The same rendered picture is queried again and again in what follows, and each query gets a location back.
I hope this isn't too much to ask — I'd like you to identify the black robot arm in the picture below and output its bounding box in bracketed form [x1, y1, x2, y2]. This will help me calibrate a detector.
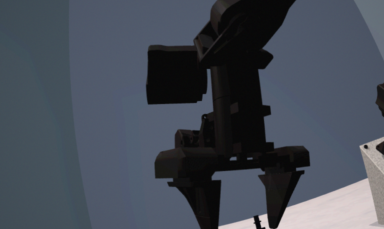
[146, 0, 296, 148]

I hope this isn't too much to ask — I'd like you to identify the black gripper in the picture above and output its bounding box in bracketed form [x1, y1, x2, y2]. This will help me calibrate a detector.
[154, 94, 310, 229]

